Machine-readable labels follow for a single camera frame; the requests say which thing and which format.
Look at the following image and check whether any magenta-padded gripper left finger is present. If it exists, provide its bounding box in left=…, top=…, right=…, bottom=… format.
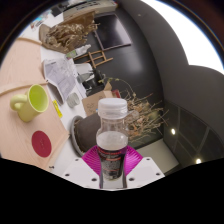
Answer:
left=61, top=146, right=101, bottom=190

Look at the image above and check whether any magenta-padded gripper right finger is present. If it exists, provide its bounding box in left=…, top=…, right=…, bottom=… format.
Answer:
left=123, top=146, right=166, bottom=190

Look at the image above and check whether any clear white-capped drink bottle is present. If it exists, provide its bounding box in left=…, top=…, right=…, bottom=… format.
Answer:
left=95, top=97, right=130, bottom=181

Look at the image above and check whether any grey plant saucer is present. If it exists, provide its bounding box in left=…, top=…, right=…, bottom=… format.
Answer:
left=69, top=115, right=85, bottom=158

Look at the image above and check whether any dried plant in grey pot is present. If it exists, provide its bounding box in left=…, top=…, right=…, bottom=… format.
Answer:
left=73, top=77, right=170, bottom=156

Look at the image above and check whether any flat round red coaster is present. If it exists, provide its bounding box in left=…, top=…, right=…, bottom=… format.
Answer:
left=31, top=130, right=53, bottom=159

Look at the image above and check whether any cardboard box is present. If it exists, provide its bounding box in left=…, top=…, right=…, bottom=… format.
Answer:
left=81, top=81, right=116, bottom=117

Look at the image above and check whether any small grey cup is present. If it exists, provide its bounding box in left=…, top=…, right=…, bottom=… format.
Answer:
left=66, top=92, right=82, bottom=109

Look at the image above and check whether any yellow-green mug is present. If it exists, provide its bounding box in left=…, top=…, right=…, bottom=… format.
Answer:
left=9, top=83, right=50, bottom=123

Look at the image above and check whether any open grey newspaper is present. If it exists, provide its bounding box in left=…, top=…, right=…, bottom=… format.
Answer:
left=42, top=57, right=80, bottom=103

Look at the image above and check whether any white chair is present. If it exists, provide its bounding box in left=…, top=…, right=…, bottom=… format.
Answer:
left=73, top=62, right=95, bottom=76

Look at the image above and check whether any wooden easel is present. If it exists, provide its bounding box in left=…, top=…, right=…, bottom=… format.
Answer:
left=73, top=49, right=115, bottom=70

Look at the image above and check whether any green spray bottle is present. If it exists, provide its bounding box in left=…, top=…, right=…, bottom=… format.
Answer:
left=65, top=44, right=92, bottom=60

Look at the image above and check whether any beige canvas sheet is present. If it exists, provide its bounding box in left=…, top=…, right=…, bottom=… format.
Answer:
left=0, top=36, right=70, bottom=171

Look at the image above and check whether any long ceiling light strip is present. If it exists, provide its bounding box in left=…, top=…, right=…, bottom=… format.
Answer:
left=143, top=0, right=224, bottom=75

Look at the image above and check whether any black wall screen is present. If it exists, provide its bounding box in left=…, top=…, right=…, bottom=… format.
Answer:
left=93, top=13, right=133, bottom=52

